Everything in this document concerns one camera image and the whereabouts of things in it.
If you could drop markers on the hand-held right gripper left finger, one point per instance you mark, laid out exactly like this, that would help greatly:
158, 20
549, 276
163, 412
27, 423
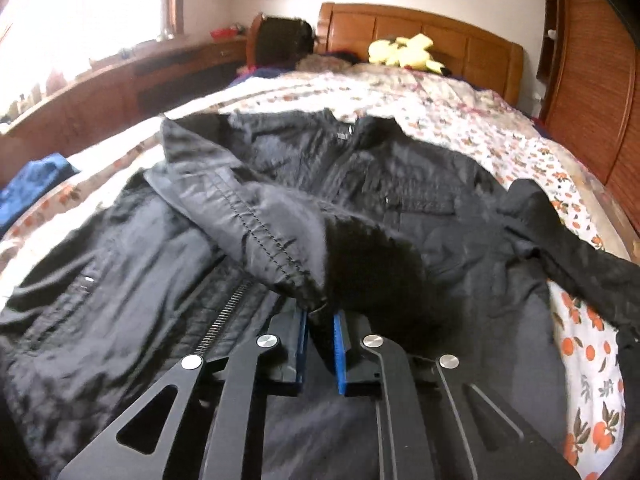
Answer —
301, 355

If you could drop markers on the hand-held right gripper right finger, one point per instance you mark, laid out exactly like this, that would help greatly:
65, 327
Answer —
340, 355

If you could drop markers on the black jacket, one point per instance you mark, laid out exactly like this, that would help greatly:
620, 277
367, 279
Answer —
410, 220

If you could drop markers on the floral orange print bedsheet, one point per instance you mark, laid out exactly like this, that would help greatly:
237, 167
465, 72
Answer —
460, 110

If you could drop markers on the fur-trimmed garment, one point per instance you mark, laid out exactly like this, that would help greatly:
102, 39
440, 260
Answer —
325, 63

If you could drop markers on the yellow plush toy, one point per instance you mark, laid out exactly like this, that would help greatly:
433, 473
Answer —
405, 52

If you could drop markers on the black bag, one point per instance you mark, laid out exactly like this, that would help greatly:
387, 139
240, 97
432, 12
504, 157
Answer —
282, 40

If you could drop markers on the blue cloth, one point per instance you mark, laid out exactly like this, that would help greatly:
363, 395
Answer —
30, 185

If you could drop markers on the wooden window cabinet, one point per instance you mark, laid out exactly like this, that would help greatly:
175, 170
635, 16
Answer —
100, 100

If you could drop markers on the red bowl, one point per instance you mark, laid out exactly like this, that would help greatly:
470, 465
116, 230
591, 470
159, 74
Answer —
222, 34

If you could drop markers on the wooden bed headboard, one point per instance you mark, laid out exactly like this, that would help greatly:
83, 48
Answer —
475, 47

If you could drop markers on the wooden wardrobe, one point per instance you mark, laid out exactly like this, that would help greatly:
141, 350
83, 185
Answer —
590, 85

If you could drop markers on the window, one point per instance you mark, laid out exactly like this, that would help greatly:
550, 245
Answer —
75, 10

